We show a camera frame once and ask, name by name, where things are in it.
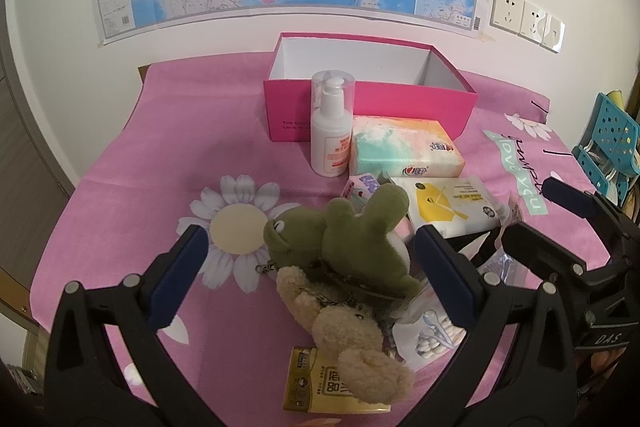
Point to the green frog plush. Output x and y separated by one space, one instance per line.
360 249

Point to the pastel tissue pack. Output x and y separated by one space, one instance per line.
419 148

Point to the gold tissue pack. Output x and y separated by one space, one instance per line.
315 386

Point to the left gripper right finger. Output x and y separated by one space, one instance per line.
537 383

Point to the beige teddy bear plush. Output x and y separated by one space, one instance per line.
347 336

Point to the small pink floral tissue pack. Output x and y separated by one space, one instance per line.
359 189

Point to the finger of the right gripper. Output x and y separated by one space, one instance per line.
538 253
580 203

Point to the blue plastic rack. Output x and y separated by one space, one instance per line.
609 150

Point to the pink floral tablecloth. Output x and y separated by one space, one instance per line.
198 143

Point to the cotton swab bag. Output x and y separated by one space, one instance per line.
424 332

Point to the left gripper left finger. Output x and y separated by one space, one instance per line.
84 384

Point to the white yellow wet wipes pack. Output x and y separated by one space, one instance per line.
453 206

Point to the white wall sockets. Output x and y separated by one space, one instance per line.
528 21

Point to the pink storage box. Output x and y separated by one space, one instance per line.
393 78

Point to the white pump lotion bottle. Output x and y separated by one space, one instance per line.
332 112

